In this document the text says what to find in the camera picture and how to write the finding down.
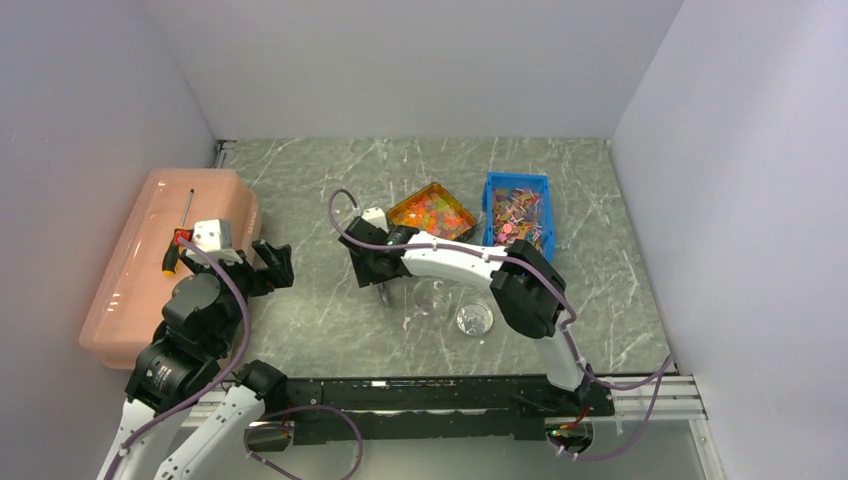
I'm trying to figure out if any clear plastic cup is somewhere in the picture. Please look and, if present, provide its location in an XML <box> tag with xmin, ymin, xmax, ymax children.
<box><xmin>412</xmin><ymin>277</ymin><xmax>452</xmax><ymax>318</ymax></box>

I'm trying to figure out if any pink plastic storage box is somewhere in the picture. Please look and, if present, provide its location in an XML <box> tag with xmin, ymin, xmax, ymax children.
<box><xmin>79</xmin><ymin>168</ymin><xmax>262</xmax><ymax>370</ymax></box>

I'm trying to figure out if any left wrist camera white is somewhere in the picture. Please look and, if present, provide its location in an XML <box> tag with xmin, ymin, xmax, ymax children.
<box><xmin>172</xmin><ymin>218</ymin><xmax>242</xmax><ymax>265</ymax></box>

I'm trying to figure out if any candy tin with gummies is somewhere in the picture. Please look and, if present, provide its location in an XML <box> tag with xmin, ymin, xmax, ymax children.
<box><xmin>386</xmin><ymin>182</ymin><xmax>477</xmax><ymax>242</ymax></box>

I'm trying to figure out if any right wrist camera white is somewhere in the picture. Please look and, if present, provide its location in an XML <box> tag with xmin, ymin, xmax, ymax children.
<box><xmin>361</xmin><ymin>207</ymin><xmax>390</xmax><ymax>232</ymax></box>

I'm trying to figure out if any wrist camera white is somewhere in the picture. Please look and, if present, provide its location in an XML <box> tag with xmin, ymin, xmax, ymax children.
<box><xmin>172</xmin><ymin>218</ymin><xmax>242</xmax><ymax>265</ymax></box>
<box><xmin>361</xmin><ymin>207</ymin><xmax>390</xmax><ymax>232</ymax></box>

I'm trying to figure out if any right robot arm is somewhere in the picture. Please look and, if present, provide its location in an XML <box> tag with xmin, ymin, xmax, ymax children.
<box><xmin>337</xmin><ymin>216</ymin><xmax>592</xmax><ymax>415</ymax></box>

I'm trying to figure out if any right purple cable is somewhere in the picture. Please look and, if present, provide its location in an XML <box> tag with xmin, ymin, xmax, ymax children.
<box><xmin>327</xmin><ymin>188</ymin><xmax>676</xmax><ymax>464</ymax></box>

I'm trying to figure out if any yellow black screwdriver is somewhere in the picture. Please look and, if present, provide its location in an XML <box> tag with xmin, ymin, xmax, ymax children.
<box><xmin>161</xmin><ymin>189</ymin><xmax>195</xmax><ymax>276</ymax></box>

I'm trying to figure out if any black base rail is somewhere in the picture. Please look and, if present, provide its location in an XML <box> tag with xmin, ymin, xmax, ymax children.
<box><xmin>178</xmin><ymin>374</ymin><xmax>707</xmax><ymax>452</ymax></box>

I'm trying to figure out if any blue bin of lollipops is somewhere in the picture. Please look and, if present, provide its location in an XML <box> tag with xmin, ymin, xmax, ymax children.
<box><xmin>482</xmin><ymin>171</ymin><xmax>555</xmax><ymax>262</ymax></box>

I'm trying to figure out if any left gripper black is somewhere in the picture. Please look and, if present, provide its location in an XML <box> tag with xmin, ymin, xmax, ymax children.
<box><xmin>182</xmin><ymin>237</ymin><xmax>293</xmax><ymax>351</ymax></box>

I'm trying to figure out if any clear round lid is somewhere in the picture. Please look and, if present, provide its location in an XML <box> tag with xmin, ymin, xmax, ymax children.
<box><xmin>455</xmin><ymin>300</ymin><xmax>494</xmax><ymax>337</ymax></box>

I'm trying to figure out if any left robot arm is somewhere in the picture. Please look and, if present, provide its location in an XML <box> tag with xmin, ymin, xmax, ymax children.
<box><xmin>98</xmin><ymin>240</ymin><xmax>294</xmax><ymax>479</ymax></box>

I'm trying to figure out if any metal scoop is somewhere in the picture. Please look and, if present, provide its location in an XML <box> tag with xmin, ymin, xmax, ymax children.
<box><xmin>376</xmin><ymin>282</ymin><xmax>391</xmax><ymax>308</ymax></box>

